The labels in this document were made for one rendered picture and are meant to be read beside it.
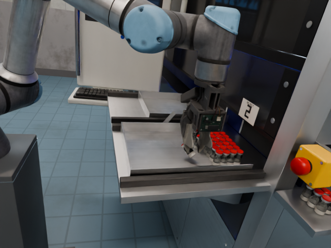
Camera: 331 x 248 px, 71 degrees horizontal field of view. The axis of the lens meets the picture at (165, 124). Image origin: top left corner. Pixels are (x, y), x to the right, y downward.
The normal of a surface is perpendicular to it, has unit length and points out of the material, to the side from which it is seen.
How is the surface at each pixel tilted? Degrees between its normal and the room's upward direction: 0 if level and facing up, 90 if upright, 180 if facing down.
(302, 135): 90
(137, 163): 0
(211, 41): 96
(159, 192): 0
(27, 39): 106
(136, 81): 90
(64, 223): 0
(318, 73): 90
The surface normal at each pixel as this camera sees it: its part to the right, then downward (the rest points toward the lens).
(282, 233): 0.26, 0.44
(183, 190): 0.14, -0.90
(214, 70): -0.10, 0.42
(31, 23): 0.43, 0.66
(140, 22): -0.32, 0.36
